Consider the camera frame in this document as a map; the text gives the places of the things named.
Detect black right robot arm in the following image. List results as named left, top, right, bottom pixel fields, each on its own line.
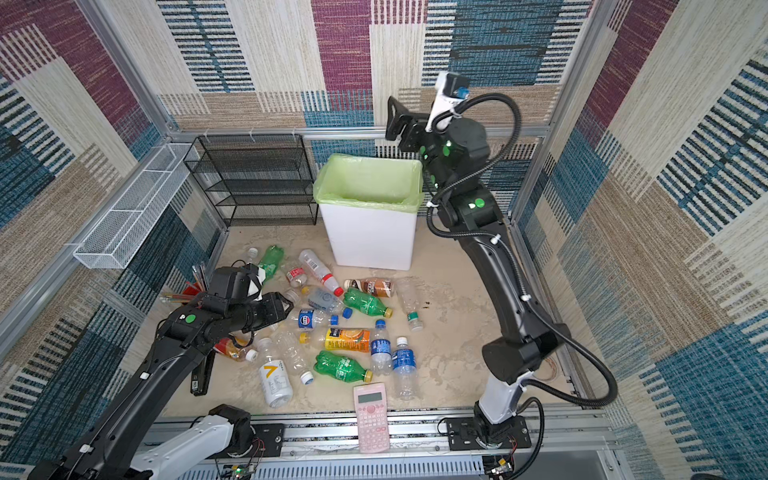
left=385, top=93, right=618, bottom=448

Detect amber bottle white cap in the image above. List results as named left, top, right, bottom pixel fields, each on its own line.
left=213, top=338, right=258, bottom=362

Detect light blue label bottle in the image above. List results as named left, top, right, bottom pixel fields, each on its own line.
left=301, top=286, right=346, bottom=315

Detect black wire mesh shelf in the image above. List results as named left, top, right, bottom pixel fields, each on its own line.
left=183, top=134, right=318, bottom=227

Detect red pencil cup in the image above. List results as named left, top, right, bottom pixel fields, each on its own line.
left=181, top=283, right=201, bottom=299

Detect small red label bottle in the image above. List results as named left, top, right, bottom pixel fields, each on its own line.
left=285, top=265, right=308, bottom=288

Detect pepsi label clear bottle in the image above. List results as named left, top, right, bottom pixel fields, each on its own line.
left=289, top=308, right=353, bottom=330

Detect white wire wall basket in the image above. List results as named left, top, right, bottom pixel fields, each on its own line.
left=73, top=143, right=190, bottom=269

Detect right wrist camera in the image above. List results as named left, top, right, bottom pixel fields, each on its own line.
left=425, top=71, right=470, bottom=132

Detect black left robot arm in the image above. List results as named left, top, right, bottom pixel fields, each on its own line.
left=29, top=264, right=293, bottom=479

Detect white yellow label bottle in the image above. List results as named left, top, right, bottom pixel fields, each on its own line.
left=256, top=338, right=293, bottom=409

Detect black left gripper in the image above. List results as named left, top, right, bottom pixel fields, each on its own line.
left=229, top=291, right=297, bottom=334

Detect white bin with green liner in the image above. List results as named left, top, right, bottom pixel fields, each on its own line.
left=313, top=153, right=424, bottom=271

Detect pink calculator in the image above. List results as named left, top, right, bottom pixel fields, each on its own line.
left=353, top=383, right=390, bottom=454

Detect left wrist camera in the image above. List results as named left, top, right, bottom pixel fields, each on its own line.
left=237, top=263, right=266, bottom=301

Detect brown tea bottle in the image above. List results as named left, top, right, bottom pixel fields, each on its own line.
left=344, top=277, right=395, bottom=298

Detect blue label water bottle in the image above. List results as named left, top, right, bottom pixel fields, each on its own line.
left=392, top=336, right=418, bottom=401
left=370, top=319, right=392, bottom=375

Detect clear bottle red cap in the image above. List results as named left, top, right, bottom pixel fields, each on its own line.
left=298, top=249, right=344, bottom=297

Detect clear bottle white cap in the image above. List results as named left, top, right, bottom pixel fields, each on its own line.
left=272, top=330, right=314, bottom=386

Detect orange juice bottle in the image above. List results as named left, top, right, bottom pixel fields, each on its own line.
left=299, top=327, right=372, bottom=352

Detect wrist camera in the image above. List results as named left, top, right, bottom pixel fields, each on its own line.
left=237, top=263, right=266, bottom=301
left=425, top=71, right=470, bottom=132

